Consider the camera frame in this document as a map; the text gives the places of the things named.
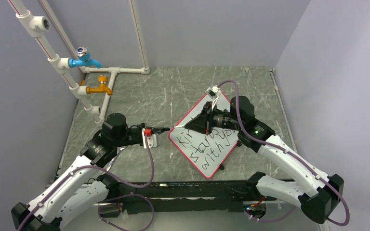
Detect white pvc pipe frame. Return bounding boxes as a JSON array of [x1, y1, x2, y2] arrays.
[[8, 0, 150, 127]]

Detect purple cable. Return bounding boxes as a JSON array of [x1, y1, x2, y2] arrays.
[[15, 135, 156, 231], [217, 79, 351, 227]]

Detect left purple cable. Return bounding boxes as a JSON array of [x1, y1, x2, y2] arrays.
[[15, 135, 156, 231]]

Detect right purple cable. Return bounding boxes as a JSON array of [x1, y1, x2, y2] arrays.
[[217, 79, 351, 227]]

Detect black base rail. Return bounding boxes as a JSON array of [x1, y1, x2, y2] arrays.
[[98, 180, 263, 218]]

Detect blue faucet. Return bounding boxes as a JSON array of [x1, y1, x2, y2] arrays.
[[68, 47, 102, 68]]

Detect pink-framed whiteboard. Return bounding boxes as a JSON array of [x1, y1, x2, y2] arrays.
[[168, 94, 238, 179]]

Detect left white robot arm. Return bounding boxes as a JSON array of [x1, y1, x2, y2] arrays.
[[11, 113, 170, 231]]

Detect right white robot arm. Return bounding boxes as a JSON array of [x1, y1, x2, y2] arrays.
[[185, 96, 344, 224]]

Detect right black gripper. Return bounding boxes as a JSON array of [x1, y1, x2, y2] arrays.
[[185, 101, 243, 135]]

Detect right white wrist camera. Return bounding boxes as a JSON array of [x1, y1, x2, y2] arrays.
[[205, 85, 222, 109]]

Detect orange faucet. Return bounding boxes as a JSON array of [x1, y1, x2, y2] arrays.
[[82, 75, 113, 96]]

